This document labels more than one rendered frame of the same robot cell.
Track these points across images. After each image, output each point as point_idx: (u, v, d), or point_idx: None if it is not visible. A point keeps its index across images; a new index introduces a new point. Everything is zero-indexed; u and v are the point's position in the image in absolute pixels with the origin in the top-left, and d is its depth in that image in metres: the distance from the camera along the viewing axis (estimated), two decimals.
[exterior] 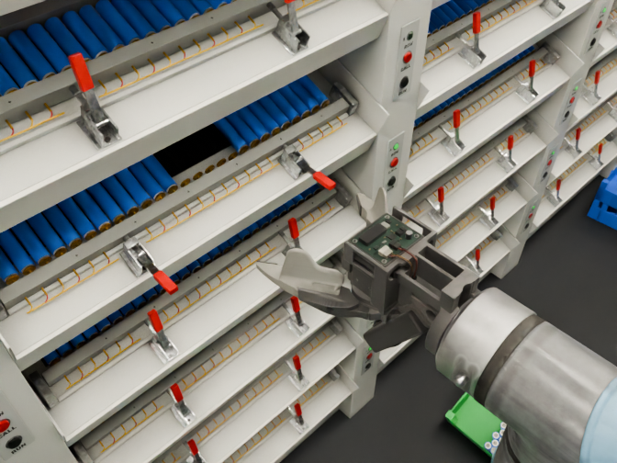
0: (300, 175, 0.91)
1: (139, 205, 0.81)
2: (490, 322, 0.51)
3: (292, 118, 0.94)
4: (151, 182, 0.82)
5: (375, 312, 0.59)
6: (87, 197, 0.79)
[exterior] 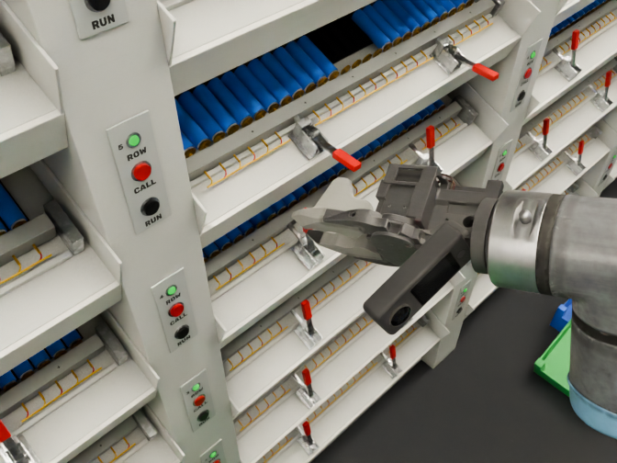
0: (454, 70, 0.87)
1: (303, 88, 0.77)
2: (537, 193, 0.57)
3: (441, 15, 0.90)
4: (314, 66, 0.78)
5: (409, 225, 0.59)
6: (254, 77, 0.75)
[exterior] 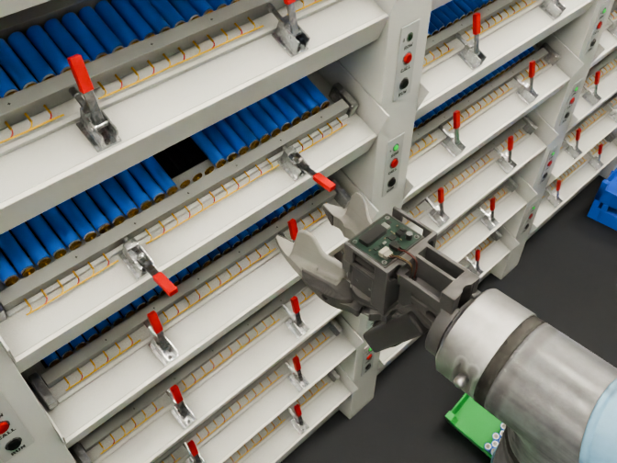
0: (300, 175, 0.91)
1: (139, 206, 0.81)
2: (490, 323, 0.51)
3: (292, 119, 0.94)
4: (151, 184, 0.82)
5: (375, 313, 0.59)
6: (87, 198, 0.79)
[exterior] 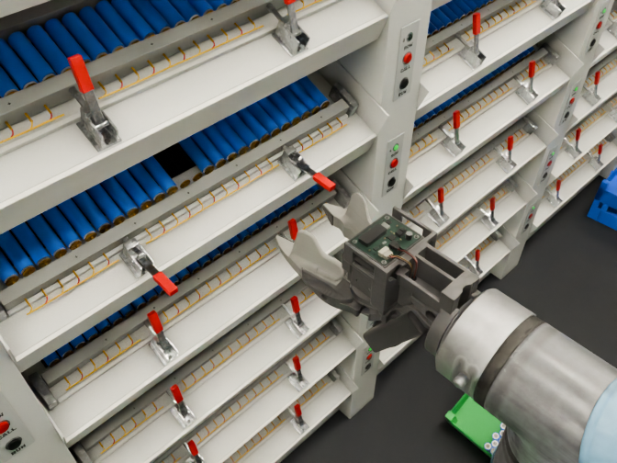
0: (300, 175, 0.91)
1: (139, 206, 0.81)
2: (490, 323, 0.51)
3: (292, 119, 0.94)
4: (151, 184, 0.82)
5: (375, 313, 0.59)
6: (87, 198, 0.79)
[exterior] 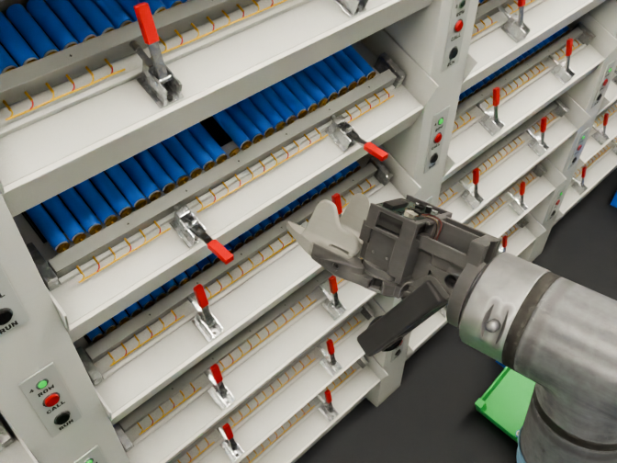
0: (349, 146, 0.88)
1: (188, 174, 0.79)
2: (521, 268, 0.52)
3: (339, 90, 0.91)
4: (200, 151, 0.80)
5: (389, 285, 0.58)
6: (137, 165, 0.76)
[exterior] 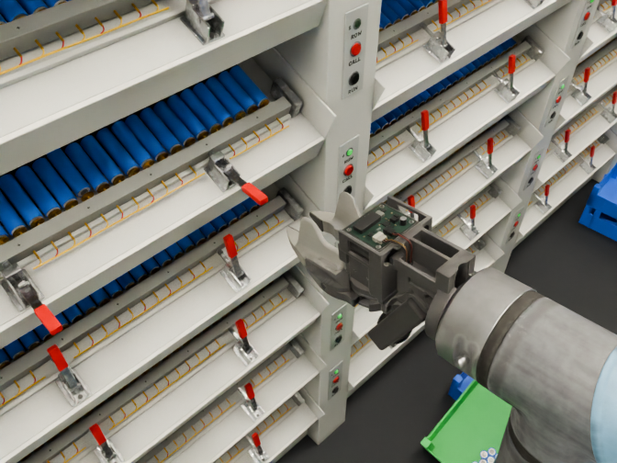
0: (230, 186, 0.78)
1: (27, 223, 0.68)
2: (487, 299, 0.50)
3: (223, 120, 0.81)
4: (43, 197, 0.69)
5: (375, 303, 0.58)
6: None
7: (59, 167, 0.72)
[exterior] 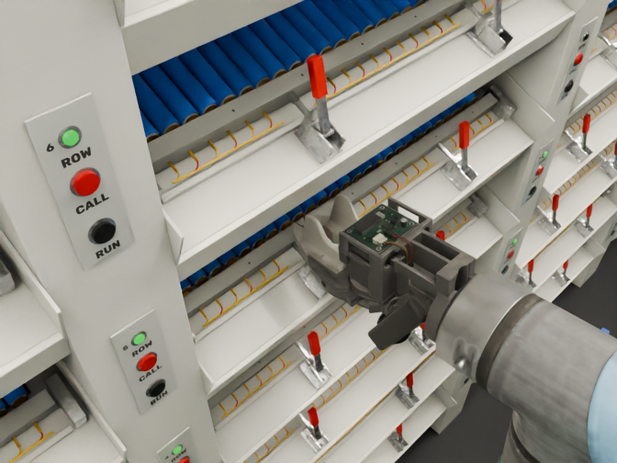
0: (465, 186, 0.85)
1: (303, 209, 0.75)
2: (487, 302, 0.50)
3: (444, 118, 0.88)
4: None
5: (375, 304, 0.58)
6: None
7: None
